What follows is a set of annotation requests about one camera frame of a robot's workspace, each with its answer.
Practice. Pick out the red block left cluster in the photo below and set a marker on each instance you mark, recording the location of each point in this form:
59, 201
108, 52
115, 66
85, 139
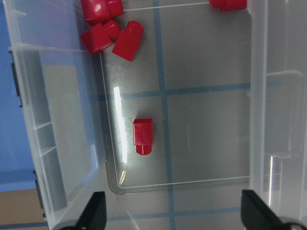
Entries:
100, 37

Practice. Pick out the clear plastic storage box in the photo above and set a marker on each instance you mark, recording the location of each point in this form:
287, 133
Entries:
226, 90

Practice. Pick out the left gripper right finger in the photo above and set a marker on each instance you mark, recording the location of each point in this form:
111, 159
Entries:
256, 215

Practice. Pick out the red block upper cluster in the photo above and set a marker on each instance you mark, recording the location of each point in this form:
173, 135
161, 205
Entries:
101, 11

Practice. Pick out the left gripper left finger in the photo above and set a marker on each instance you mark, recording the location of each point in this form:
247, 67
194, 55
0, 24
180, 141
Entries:
93, 216

